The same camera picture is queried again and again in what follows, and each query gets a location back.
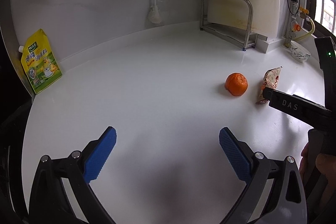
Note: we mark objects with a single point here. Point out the orange tangerine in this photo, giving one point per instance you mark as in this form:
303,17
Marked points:
236,84

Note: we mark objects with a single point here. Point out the red white snack packet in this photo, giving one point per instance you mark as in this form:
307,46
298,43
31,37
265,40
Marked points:
270,80

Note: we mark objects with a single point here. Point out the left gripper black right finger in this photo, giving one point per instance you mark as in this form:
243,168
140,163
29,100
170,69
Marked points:
238,153

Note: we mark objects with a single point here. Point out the gas valve with hose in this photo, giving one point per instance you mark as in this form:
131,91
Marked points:
299,27

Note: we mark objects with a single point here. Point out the person's right hand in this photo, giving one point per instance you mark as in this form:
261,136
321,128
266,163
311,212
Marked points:
324,163

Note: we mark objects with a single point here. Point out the white patterned bowl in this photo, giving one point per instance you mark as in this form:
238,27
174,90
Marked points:
298,52

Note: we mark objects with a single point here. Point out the window frame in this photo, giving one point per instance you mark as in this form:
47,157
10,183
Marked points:
323,14

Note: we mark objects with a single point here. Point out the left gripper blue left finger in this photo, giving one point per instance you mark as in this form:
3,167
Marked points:
96,153

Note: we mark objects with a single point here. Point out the yellow green seasoning pouch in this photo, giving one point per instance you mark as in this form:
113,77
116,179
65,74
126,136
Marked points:
38,62

